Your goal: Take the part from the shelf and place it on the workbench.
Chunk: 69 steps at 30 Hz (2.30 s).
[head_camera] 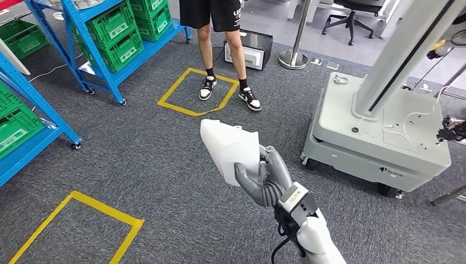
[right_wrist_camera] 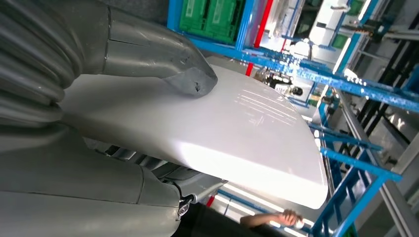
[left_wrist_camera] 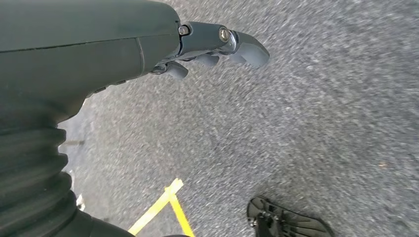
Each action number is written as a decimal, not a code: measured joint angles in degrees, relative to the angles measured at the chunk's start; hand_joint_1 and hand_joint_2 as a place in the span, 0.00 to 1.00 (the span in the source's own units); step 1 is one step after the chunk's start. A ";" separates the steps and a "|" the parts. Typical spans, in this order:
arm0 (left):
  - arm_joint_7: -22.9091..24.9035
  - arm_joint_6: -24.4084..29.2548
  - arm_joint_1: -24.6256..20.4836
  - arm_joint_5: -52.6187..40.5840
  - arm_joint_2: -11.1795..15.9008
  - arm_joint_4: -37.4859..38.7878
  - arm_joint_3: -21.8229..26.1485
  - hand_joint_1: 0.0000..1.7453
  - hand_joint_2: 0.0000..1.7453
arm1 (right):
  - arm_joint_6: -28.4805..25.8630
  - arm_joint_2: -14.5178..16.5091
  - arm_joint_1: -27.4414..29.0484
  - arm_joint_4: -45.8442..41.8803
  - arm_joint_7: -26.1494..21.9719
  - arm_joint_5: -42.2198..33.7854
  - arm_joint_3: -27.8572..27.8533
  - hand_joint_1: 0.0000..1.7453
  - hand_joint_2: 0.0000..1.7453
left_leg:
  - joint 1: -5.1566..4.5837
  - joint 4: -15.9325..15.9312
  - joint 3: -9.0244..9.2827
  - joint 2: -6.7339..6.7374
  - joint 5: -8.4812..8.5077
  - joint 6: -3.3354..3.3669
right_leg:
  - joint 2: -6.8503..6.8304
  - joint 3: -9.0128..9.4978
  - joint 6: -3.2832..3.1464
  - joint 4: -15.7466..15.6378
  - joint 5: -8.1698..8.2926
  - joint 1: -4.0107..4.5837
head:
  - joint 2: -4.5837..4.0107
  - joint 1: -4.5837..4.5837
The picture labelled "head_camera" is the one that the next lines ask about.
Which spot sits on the black box appliance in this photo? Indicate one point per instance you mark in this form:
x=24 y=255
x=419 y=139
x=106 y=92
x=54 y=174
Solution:
x=258 y=42

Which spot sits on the person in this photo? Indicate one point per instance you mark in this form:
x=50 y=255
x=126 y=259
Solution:
x=204 y=14

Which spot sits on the small white floor object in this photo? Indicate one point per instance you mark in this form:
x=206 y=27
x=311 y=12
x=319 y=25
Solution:
x=58 y=16

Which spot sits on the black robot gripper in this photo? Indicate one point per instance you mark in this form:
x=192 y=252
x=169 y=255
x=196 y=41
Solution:
x=451 y=133

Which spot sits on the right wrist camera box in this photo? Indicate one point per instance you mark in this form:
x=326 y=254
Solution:
x=295 y=198

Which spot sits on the grey mobile base with column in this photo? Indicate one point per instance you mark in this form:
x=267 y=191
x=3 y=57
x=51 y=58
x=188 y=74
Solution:
x=364 y=145

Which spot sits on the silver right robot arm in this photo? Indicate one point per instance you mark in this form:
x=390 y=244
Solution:
x=320 y=237

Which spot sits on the black office chair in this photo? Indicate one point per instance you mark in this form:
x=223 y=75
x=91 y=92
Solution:
x=351 y=25

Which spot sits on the blue metal shelf rack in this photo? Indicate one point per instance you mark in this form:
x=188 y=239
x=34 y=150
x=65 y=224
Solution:
x=25 y=86
x=145 y=54

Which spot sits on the white curved plastic part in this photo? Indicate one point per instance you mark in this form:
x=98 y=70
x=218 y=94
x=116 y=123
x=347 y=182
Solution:
x=229 y=149

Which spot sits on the chrome stanchion post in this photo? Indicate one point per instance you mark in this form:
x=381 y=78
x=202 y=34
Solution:
x=293 y=60

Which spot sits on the red barrier belt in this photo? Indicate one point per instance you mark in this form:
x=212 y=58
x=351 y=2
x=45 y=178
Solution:
x=7 y=3

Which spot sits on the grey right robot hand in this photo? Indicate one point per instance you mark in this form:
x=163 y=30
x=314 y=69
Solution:
x=278 y=169

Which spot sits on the silver floor outlet plate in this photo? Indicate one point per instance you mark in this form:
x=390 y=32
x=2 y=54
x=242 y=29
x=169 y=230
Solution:
x=425 y=87
x=332 y=66
x=316 y=61

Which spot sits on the white cabinet panel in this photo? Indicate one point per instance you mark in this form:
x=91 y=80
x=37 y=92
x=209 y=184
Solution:
x=12 y=58

